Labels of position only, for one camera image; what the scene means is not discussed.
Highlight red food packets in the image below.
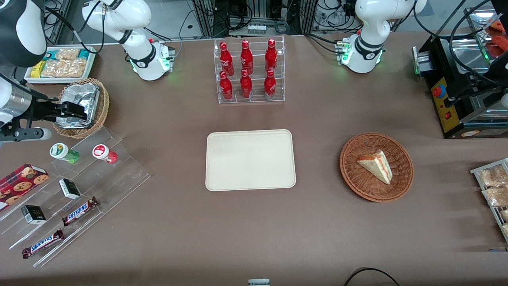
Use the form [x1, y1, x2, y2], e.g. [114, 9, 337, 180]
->
[486, 22, 508, 58]

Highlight beige plastic tray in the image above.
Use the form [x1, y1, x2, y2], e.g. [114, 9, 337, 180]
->
[205, 129, 296, 191]

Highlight clear acrylic stepped display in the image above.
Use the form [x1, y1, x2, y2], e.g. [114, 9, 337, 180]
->
[0, 126, 151, 267]

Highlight wrapped triangle sandwich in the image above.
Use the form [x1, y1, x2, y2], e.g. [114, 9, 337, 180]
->
[357, 150, 393, 185]

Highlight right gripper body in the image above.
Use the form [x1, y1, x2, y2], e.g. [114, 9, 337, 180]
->
[25, 97, 64, 124]

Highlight clear rice cracker pack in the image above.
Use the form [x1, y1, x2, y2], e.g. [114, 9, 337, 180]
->
[41, 60, 64, 78]
[62, 59, 87, 78]
[56, 48, 80, 61]

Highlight round brown wicker basket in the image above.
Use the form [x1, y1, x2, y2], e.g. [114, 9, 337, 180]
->
[339, 132, 414, 203]

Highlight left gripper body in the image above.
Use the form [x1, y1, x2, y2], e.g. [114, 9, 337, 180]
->
[444, 73, 508, 108]

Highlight red tartan cookie box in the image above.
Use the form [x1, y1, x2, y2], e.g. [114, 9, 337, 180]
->
[0, 164, 50, 211]

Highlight aluminium frame rack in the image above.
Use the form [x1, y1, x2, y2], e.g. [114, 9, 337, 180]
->
[192, 0, 318, 37]

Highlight green gum bottle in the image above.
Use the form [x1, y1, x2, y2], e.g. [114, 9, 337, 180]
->
[50, 143, 80, 164]

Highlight black looped cable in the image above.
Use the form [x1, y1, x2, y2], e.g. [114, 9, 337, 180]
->
[343, 268, 401, 286]

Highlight metal wire tray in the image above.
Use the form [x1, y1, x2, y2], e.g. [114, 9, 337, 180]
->
[470, 158, 508, 243]

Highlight black and yellow machine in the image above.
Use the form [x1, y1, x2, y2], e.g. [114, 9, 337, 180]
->
[412, 0, 508, 139]

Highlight light wicker basket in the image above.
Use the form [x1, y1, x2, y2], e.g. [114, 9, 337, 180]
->
[52, 78, 110, 139]

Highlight clear acrylic bottle rack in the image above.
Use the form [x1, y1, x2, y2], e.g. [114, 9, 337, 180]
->
[214, 36, 285, 105]

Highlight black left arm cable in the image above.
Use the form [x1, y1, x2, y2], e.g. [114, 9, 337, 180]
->
[413, 0, 508, 86]

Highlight white plastic snack bin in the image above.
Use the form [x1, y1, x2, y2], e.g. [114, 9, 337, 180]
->
[24, 46, 97, 85]

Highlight aluminium foil tray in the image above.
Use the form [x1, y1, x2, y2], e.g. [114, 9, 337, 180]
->
[55, 83, 100, 129]

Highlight aluminium rail frame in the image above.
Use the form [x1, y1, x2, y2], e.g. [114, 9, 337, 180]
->
[44, 0, 74, 44]

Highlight red cola bottle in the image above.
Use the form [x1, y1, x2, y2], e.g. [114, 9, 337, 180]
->
[219, 71, 233, 101]
[240, 70, 253, 99]
[265, 39, 278, 73]
[219, 41, 235, 76]
[240, 40, 254, 75]
[264, 70, 277, 99]

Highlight small black box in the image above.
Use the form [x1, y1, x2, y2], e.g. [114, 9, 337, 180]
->
[21, 205, 47, 225]
[59, 178, 81, 200]

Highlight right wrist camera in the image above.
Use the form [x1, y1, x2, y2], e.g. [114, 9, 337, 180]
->
[0, 127, 52, 143]

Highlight Snickers bar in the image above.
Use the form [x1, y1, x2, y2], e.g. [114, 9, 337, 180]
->
[22, 229, 65, 259]
[62, 197, 100, 227]

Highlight red gum bottle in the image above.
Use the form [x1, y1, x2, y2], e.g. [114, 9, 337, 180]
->
[92, 144, 118, 164]

